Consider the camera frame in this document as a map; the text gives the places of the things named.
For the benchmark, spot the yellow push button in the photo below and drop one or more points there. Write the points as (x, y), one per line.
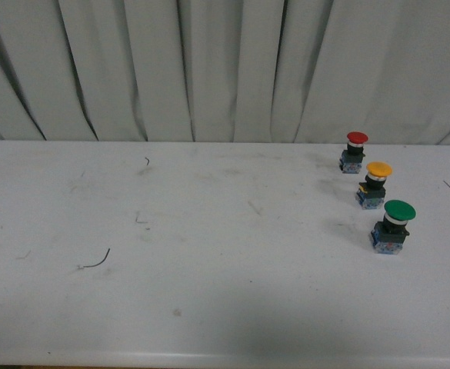
(371, 193)

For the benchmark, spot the red push button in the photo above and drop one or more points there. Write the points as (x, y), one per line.
(351, 158)

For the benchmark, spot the green push button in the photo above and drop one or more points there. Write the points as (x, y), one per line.
(389, 234)

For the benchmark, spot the grey curtain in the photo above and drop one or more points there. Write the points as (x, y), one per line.
(225, 71)

